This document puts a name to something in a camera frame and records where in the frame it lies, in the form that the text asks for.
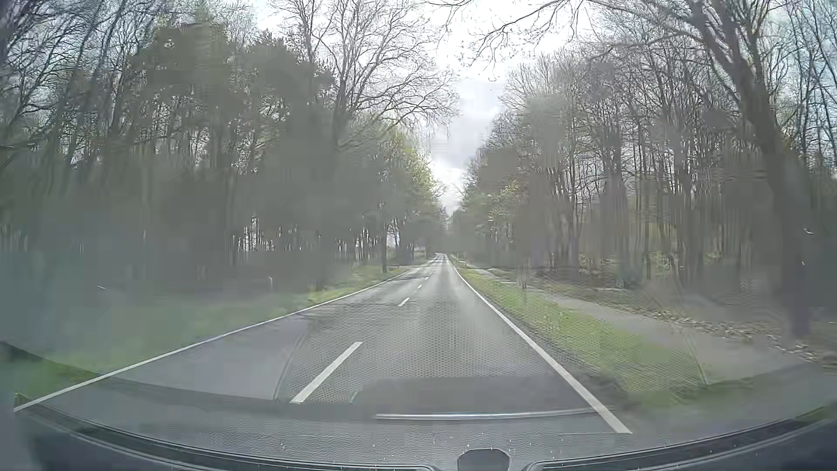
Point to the grey cycle path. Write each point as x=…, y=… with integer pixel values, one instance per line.
x=654, y=330

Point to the grass verge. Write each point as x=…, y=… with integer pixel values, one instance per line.
x=588, y=340
x=163, y=324

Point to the car's own bonnet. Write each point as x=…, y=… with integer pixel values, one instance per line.
x=418, y=435

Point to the wood of trees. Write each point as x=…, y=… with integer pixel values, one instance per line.
x=196, y=163
x=654, y=170

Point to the road markings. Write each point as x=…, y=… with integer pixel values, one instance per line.
x=327, y=371

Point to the grey asphalt road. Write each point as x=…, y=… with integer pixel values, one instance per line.
x=431, y=327

